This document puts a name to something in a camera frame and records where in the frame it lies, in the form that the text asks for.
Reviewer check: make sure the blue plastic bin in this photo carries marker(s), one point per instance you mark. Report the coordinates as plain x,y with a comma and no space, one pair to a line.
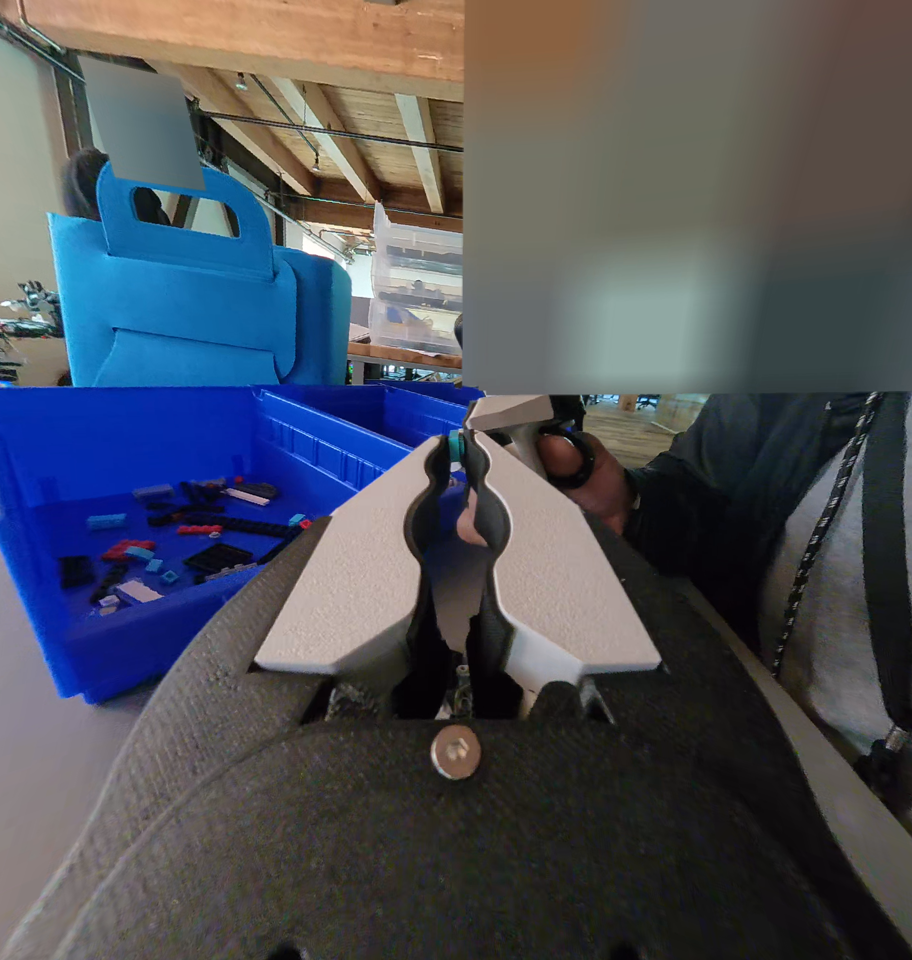
426,397
328,427
50,450

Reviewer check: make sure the grey sweatshirt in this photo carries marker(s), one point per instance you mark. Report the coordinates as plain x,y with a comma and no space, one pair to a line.
831,600

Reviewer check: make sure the small black robot arm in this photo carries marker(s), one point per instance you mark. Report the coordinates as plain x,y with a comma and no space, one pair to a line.
20,315

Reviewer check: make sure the clear plastic drawer stack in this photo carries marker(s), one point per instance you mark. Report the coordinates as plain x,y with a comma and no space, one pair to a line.
418,285

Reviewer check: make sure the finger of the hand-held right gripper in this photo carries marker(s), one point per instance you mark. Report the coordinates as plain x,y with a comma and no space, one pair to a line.
512,412

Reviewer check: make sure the pile of mixed toy bricks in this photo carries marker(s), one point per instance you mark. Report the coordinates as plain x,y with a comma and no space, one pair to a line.
185,540

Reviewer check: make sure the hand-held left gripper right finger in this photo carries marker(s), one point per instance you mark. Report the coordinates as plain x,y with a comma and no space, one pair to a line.
576,600

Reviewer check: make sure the grey desk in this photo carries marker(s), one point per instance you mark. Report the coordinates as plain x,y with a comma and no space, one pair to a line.
20,750

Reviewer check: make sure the person's right hand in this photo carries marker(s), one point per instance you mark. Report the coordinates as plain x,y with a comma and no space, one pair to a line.
602,491

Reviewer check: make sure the person's right forearm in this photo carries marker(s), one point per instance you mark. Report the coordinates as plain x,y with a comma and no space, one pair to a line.
726,487

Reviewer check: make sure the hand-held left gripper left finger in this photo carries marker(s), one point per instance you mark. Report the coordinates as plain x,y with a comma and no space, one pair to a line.
336,600

